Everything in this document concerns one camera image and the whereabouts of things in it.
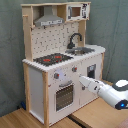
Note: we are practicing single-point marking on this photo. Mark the red left oven knob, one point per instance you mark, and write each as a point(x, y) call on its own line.
point(56, 75)

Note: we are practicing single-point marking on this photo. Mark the black toy stovetop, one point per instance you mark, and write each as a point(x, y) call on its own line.
point(52, 59)

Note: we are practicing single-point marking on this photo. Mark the white toy microwave door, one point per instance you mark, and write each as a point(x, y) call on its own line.
point(77, 12)

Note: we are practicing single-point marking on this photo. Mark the red oven knob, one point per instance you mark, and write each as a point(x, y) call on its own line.
point(74, 69)
point(56, 75)

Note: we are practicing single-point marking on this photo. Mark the white toy oven door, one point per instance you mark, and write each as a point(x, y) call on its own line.
point(63, 98)

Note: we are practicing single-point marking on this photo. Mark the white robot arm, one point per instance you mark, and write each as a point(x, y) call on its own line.
point(116, 95)

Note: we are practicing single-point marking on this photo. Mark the grey toy range hood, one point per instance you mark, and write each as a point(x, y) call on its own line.
point(48, 18)

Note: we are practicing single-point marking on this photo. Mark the metal toy sink basin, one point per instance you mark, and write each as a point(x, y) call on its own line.
point(79, 51)

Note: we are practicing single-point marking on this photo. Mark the wooden toy kitchen unit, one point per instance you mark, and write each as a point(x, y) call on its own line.
point(46, 40)

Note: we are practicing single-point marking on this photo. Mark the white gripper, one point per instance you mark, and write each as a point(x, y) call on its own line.
point(91, 84)

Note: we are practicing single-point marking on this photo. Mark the white cabinet door with dispenser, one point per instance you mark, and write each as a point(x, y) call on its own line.
point(91, 67)

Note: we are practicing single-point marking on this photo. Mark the red right oven knob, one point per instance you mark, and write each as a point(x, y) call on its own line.
point(74, 69)

